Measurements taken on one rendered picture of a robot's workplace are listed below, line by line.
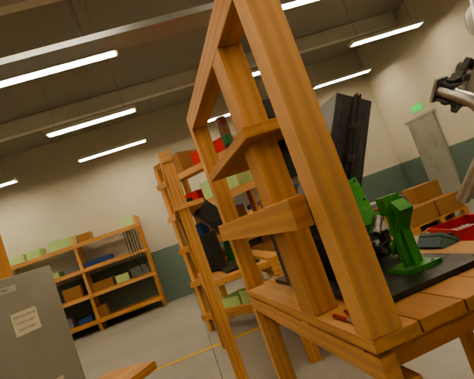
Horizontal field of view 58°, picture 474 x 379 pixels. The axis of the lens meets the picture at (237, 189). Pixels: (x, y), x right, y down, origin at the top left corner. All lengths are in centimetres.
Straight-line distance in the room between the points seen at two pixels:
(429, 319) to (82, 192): 1023
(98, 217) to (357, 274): 1001
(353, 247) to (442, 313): 29
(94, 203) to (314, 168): 1001
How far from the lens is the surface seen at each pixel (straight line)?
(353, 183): 186
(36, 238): 1122
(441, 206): 834
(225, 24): 142
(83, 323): 1050
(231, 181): 509
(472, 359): 239
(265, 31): 117
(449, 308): 125
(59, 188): 1117
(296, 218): 115
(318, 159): 110
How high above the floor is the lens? 126
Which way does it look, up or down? 4 degrees up
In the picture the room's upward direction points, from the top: 20 degrees counter-clockwise
